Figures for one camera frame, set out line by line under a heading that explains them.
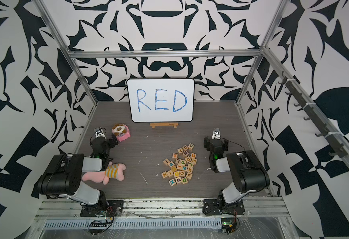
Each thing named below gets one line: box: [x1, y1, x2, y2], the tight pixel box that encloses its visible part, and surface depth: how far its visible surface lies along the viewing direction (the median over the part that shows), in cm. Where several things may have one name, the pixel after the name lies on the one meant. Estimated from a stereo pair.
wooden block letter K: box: [168, 178, 176, 187], surface depth 81 cm
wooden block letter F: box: [185, 172, 193, 181], surface depth 84 cm
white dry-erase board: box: [126, 78, 195, 123], surface depth 98 cm
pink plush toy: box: [81, 161, 127, 185], surface depth 81 cm
